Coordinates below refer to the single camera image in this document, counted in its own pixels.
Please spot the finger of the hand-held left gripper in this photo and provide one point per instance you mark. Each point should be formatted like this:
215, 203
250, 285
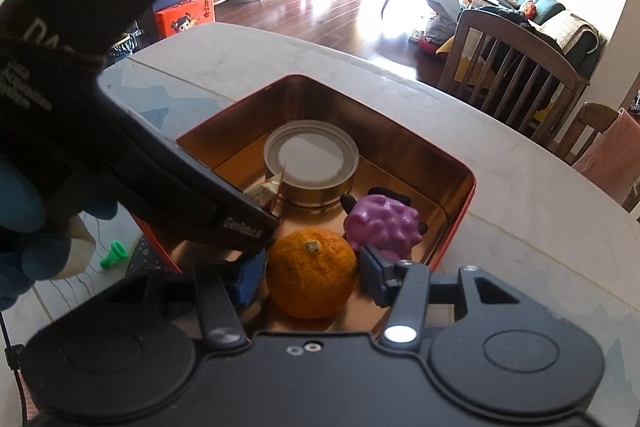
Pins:
245, 222

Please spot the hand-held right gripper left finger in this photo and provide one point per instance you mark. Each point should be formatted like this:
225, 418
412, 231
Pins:
247, 281

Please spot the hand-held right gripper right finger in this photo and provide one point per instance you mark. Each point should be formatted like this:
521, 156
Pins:
374, 276

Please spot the small white packet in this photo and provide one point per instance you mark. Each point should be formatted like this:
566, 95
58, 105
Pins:
264, 193

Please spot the purple knobbly toy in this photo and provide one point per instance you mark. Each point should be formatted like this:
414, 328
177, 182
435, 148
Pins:
380, 219

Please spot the orange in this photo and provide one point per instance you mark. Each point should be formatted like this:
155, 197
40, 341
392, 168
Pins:
310, 277

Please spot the red tin box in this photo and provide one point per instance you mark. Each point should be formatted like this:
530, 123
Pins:
425, 187

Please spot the person's left hand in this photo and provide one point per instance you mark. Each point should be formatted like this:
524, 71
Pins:
22, 197

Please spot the red gift box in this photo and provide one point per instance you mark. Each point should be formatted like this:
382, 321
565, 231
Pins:
186, 19

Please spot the round tin with white lid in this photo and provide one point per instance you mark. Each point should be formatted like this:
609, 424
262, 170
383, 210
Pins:
311, 157

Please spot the green plastic object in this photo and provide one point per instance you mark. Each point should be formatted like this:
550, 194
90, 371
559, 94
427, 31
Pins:
114, 256

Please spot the yellow chair cushion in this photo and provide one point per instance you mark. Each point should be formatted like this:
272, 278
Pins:
462, 62

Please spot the red floor cushion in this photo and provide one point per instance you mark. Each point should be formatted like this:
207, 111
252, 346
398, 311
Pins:
430, 44

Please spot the wooden slatted chair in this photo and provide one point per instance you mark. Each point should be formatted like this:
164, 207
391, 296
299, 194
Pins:
510, 57

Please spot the pink cloth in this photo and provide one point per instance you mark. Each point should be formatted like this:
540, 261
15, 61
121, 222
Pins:
607, 152

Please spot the wooden chair with pink cloth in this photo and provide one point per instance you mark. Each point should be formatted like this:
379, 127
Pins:
590, 117

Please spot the pale blue bag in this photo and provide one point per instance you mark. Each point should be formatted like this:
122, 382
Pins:
442, 2

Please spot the red doll cushion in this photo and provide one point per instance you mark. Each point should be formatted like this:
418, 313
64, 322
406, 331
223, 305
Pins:
530, 9

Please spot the pale sofa blanket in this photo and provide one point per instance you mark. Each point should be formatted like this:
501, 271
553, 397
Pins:
572, 29

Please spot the dark green sofa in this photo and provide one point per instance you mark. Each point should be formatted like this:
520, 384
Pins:
545, 4

